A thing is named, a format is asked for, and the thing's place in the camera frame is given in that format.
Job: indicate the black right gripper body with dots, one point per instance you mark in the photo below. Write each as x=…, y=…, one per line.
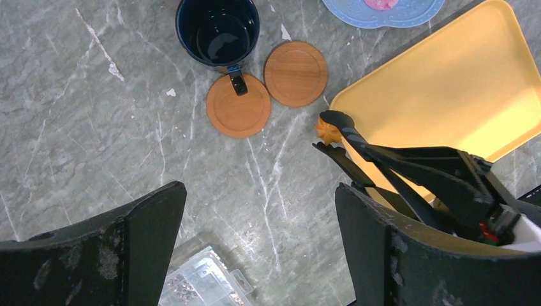
x=461, y=190

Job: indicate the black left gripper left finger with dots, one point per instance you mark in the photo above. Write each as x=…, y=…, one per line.
x=119, y=257

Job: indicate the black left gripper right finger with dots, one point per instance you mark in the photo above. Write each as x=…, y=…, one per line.
x=394, y=260

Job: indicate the yellow serving tray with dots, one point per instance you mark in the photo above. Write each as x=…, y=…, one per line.
x=473, y=85

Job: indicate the orange swirl cookie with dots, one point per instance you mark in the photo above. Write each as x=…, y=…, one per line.
x=327, y=133

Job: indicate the wooden coaster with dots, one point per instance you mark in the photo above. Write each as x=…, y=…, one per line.
x=295, y=74
x=238, y=116

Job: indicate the blue three-tier cake stand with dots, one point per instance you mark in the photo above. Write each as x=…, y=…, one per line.
x=377, y=14

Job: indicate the purple cupcake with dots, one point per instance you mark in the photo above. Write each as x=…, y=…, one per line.
x=381, y=5

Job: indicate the dark blue mug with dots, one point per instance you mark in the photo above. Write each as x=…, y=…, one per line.
x=220, y=34

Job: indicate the black food tongs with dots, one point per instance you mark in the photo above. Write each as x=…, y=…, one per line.
x=420, y=207

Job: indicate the clear plastic screw box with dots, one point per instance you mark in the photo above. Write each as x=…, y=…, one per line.
x=204, y=279

